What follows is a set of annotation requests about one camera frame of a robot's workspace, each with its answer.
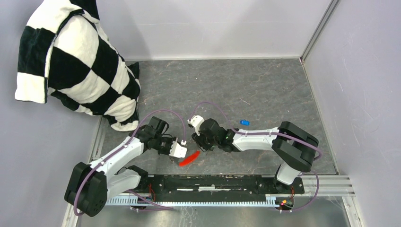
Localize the metal key holder red handle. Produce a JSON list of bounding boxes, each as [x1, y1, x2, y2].
[[170, 150, 201, 167]]

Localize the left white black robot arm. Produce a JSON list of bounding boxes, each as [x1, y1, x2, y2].
[[64, 116, 187, 217]]

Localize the key with blue tag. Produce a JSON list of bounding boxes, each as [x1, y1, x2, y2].
[[240, 120, 250, 126]]

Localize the black white checkered cloth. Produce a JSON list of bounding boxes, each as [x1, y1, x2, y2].
[[15, 0, 141, 131]]

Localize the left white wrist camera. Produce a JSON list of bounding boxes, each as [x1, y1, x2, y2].
[[169, 140, 187, 158]]

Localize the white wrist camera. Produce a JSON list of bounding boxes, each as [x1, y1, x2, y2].
[[169, 140, 187, 158], [187, 115, 204, 136]]

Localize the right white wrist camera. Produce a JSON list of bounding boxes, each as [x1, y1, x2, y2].
[[187, 115, 204, 136]]

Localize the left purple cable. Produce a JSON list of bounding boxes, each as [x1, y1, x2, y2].
[[72, 109, 188, 217]]

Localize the purple cable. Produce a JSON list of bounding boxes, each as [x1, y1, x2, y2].
[[189, 101, 323, 214], [72, 109, 188, 217]]

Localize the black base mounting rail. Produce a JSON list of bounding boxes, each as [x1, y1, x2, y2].
[[133, 175, 305, 202]]

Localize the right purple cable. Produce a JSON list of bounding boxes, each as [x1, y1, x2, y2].
[[189, 101, 323, 214]]

